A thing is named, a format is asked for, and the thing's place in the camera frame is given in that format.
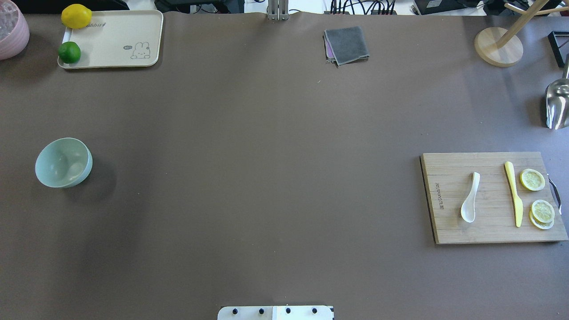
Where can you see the white ceramic spoon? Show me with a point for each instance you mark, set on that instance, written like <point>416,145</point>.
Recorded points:
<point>468,211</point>

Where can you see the light green bowl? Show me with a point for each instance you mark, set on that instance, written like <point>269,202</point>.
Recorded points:
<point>64,163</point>

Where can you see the purple cloth under grey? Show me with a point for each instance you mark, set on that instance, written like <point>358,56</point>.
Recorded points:
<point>329,51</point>

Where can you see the grey folded cloth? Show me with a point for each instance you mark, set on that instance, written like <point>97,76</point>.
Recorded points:
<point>348,44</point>

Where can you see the beige rabbit tray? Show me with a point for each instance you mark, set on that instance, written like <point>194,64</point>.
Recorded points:
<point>117,39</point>

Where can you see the bamboo cutting board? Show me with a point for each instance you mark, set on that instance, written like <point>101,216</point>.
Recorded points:
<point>448,180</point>

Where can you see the yellow plastic knife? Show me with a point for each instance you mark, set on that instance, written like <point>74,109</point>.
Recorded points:
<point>517,201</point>

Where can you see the green lime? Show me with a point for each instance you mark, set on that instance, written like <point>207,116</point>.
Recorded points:
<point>69,52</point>

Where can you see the wooden stand with round base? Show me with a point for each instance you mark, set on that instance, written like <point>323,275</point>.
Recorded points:
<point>501,47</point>

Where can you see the lemon slice near knife tip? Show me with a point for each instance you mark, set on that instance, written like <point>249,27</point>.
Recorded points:
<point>532,179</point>

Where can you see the yellow lemon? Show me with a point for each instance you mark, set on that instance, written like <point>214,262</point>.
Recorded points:
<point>76,16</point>

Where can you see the top lemon slice of pair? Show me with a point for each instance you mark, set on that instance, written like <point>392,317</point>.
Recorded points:
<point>543,211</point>

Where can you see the lemon slice of pair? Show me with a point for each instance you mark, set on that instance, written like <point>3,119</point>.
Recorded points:
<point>540,224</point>
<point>543,211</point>

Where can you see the bottom lemon slice of pair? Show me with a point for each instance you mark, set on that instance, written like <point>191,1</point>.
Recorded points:
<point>540,224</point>

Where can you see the metal scoop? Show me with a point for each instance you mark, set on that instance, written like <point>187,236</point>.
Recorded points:
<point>557,101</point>

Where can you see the pink ribbed pot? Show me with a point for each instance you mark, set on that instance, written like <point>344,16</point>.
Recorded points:
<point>14,31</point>

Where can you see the metal camera pole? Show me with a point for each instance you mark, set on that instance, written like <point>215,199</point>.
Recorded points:
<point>278,10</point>

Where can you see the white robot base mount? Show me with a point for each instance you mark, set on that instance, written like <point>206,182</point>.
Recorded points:
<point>277,312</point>

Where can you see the black frame stand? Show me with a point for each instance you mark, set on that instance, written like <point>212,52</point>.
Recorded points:
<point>559,43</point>

